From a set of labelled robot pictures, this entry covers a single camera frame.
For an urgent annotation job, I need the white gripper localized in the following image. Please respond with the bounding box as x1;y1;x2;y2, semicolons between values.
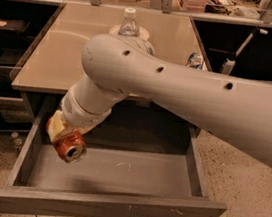
47;92;111;143

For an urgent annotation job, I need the red coke can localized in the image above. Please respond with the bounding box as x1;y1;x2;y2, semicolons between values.
51;128;87;164

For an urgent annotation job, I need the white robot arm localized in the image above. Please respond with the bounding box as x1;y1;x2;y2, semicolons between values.
47;34;272;168

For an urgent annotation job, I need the grey cabinet with tan top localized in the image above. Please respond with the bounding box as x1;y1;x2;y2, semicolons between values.
12;2;204;118

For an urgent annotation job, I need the open grey top drawer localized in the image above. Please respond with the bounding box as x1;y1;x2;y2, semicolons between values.
0;103;227;217

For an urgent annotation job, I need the blue pepsi can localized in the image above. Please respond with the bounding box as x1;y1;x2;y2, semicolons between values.
187;52;204;70

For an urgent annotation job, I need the plastic bottle on floor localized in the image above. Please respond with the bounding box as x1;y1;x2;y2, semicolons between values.
11;132;24;153

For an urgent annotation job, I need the clear plastic water bottle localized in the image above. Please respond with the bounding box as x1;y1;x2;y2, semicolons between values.
115;6;162;57

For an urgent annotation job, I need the small white plate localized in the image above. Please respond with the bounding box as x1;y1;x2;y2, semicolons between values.
109;24;149;40

